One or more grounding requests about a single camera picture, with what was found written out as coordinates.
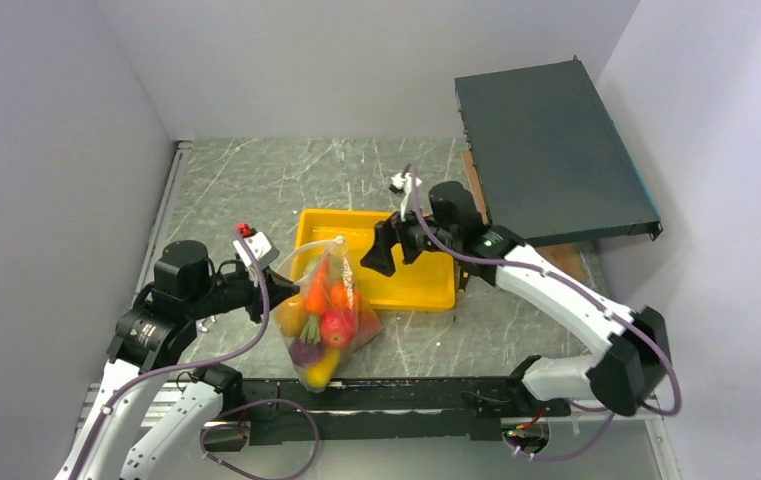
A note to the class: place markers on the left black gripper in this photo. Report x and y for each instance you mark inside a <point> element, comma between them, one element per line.
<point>277,292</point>

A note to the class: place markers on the orange toy carrot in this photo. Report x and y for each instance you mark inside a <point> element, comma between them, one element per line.
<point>316,303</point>

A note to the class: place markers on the yellow handled screwdriver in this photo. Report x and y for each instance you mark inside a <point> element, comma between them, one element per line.
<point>463,280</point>

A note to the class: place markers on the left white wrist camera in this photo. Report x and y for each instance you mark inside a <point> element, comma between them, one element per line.
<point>252,245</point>

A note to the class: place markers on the clear dotted zip top bag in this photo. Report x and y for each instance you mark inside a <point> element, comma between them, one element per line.
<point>299,267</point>

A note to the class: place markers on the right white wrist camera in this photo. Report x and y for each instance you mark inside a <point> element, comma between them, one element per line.
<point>403,184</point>

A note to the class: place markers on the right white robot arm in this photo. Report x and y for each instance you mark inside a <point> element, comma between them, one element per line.
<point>628,352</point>

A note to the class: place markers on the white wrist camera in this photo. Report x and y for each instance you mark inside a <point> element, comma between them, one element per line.
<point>403,184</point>
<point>252,245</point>

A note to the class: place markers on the wooden board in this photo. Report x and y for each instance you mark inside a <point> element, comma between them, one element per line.
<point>564,256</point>

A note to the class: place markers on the orange toy pumpkin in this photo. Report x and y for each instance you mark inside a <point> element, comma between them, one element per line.
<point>345,296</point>

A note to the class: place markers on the aluminium side rail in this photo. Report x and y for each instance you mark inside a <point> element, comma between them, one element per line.
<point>159,229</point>

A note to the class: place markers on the brown toy potato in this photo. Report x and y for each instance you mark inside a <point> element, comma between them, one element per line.
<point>291,316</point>

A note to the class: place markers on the purple toy onion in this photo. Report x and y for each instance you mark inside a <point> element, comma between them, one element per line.
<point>305,355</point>

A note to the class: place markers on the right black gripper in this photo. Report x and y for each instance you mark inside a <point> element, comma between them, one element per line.
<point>386,233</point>

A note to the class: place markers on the black base frame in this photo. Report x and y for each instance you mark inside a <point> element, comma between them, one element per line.
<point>478,408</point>

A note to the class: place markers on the dark green rack box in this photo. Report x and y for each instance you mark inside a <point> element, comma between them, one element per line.
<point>551,163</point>

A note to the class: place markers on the yellow plastic tray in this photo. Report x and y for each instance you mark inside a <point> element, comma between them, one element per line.
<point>428,285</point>

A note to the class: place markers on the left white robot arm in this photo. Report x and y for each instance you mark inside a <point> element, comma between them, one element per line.
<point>148,342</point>

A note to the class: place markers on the red bell pepper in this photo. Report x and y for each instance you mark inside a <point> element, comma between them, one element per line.
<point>367,329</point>

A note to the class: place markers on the red toy tomato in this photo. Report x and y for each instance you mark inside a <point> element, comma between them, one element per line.
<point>337,328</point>

